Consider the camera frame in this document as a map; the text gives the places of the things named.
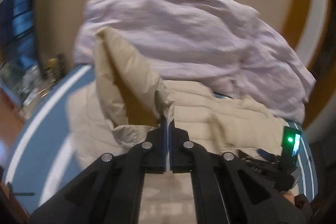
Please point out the person's right hand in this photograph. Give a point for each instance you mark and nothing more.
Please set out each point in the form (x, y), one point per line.
(288, 197)

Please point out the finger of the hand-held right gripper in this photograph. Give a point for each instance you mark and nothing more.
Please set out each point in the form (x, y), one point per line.
(262, 153)

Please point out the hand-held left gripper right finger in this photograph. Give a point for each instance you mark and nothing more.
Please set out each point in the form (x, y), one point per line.
(171, 146)

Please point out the pink floral duvet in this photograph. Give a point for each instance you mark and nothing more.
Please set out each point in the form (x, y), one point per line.
(170, 29)

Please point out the beige puffer jacket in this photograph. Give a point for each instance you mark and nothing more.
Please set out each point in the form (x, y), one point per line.
(189, 108)

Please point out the window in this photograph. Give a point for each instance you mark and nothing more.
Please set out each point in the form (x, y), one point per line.
(21, 16)

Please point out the person's right forearm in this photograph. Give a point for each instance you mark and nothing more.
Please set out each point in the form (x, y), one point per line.
(303, 207)

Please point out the blue white-striped bed sheet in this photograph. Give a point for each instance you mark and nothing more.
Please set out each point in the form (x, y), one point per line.
(39, 140)

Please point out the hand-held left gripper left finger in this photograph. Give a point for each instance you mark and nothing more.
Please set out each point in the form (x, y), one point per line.
(164, 146)

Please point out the cluttered side table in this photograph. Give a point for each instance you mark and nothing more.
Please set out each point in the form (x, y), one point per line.
(39, 82)

